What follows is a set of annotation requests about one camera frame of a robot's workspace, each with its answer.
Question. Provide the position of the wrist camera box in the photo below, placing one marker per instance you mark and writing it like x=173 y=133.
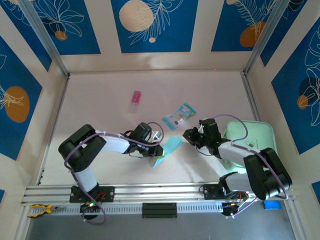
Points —
x=210 y=130
x=141 y=132

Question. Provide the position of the black ribbed block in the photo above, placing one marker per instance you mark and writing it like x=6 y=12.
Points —
x=159 y=210

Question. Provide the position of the black electronics board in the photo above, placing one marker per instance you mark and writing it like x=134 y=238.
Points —
x=232 y=208
x=88 y=208

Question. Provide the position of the blue white snack packet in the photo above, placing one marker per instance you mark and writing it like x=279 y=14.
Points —
x=178 y=116

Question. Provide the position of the mint green tray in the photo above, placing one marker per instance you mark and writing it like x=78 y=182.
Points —
x=257 y=132

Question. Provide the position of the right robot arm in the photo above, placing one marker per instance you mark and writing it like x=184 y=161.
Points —
x=267 y=172

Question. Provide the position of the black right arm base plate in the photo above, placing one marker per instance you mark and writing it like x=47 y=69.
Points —
x=211 y=192

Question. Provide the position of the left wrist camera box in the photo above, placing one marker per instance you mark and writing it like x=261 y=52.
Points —
x=141 y=132

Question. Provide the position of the small blue foam block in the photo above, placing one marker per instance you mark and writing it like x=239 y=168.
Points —
x=272 y=205

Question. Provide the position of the aluminium side rail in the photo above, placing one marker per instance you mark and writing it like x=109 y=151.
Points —
x=61 y=100
x=252 y=100

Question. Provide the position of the aluminium frame post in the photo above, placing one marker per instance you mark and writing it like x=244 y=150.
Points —
x=266 y=32
x=43 y=32

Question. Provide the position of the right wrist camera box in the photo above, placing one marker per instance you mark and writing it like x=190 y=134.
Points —
x=210 y=130

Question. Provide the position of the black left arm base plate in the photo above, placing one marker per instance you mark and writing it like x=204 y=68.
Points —
x=107 y=193

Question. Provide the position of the light blue paper sheet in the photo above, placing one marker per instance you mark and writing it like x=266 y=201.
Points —
x=172 y=145

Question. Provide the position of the aluminium mounting rail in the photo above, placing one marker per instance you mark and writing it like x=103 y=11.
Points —
x=162 y=191

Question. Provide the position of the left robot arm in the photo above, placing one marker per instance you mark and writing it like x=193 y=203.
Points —
x=82 y=147

